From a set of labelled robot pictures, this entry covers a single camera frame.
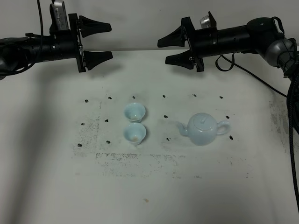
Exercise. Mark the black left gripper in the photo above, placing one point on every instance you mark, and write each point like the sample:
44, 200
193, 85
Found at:
66, 44

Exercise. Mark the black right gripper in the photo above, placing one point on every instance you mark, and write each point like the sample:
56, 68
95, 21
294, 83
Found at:
203, 43

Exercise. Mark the light blue porcelain teapot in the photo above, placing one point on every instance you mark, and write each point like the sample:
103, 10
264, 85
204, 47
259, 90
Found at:
202, 129

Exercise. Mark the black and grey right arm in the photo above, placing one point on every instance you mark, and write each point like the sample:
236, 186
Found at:
264, 36

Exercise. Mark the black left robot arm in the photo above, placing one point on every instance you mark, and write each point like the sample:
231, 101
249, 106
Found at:
19, 54

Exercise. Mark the far light blue teacup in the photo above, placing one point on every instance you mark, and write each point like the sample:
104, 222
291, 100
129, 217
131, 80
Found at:
134, 112

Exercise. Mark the light blue teacup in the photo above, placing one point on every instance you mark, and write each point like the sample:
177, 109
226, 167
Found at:
134, 112
135, 133

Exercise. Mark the near light blue teacup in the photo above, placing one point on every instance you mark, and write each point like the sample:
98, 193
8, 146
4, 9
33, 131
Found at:
135, 133

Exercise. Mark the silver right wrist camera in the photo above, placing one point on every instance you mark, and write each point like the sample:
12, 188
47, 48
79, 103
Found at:
208, 21

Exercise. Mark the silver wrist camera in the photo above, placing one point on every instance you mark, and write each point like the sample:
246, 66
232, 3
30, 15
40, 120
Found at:
58, 15
208, 21

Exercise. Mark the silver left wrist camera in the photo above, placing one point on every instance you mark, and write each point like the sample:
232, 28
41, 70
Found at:
58, 15

